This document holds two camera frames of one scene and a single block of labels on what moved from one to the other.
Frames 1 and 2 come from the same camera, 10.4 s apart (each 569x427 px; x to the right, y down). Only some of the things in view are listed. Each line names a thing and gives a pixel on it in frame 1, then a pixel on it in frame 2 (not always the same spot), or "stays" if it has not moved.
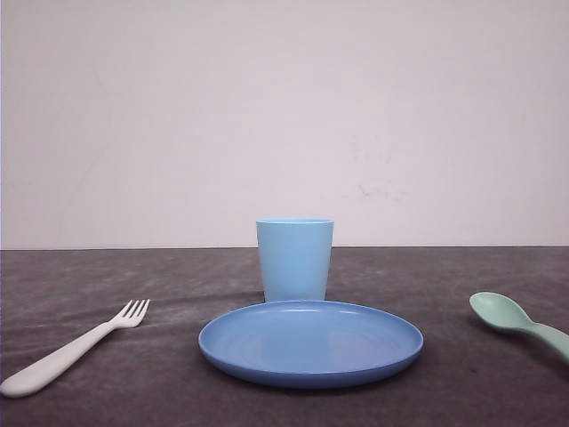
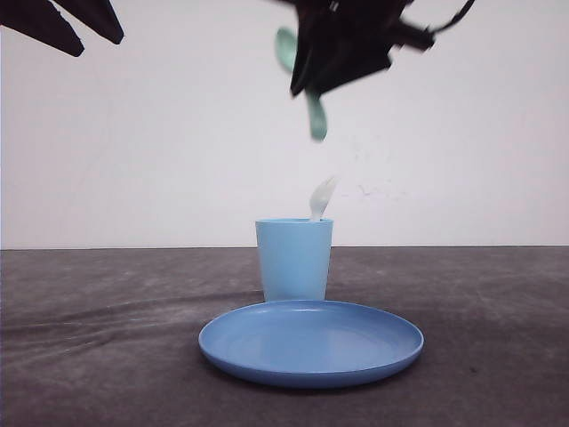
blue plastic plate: (308, 344) stays
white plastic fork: (71, 353) -> (321, 195)
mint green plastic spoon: (500, 311) -> (286, 43)
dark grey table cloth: (156, 373) stays
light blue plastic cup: (295, 255) stays
